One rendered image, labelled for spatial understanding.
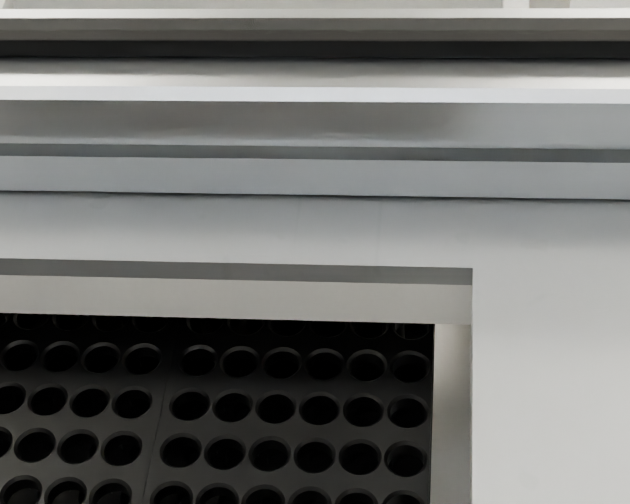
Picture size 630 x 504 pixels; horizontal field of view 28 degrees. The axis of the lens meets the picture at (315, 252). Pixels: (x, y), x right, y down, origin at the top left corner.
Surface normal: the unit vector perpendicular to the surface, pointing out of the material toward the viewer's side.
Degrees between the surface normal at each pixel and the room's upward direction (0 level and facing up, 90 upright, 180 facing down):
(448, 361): 0
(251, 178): 90
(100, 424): 0
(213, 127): 90
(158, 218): 0
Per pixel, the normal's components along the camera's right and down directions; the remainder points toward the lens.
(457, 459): -0.07, -0.68
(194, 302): -0.09, 0.73
